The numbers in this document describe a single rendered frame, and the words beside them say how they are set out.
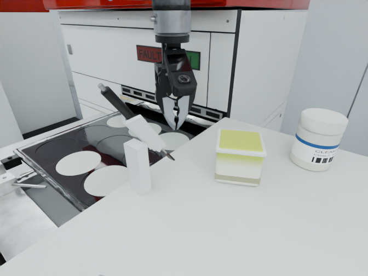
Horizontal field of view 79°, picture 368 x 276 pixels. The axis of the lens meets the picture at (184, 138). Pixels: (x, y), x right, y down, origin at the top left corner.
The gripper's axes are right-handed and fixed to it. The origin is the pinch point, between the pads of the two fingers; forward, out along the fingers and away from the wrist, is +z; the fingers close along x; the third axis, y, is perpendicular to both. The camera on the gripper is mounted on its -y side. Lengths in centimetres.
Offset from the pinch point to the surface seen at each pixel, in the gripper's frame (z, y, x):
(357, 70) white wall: 11, 76, -147
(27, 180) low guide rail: 12.9, 4.6, 37.5
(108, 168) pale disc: 7.2, -3.3, 16.8
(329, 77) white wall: 18, 88, -138
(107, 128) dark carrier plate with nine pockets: 7.4, 18.1, 18.0
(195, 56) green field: -13.8, 12.3, -8.2
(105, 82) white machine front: 1, 47, 19
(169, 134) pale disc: 7.4, 9.3, 0.0
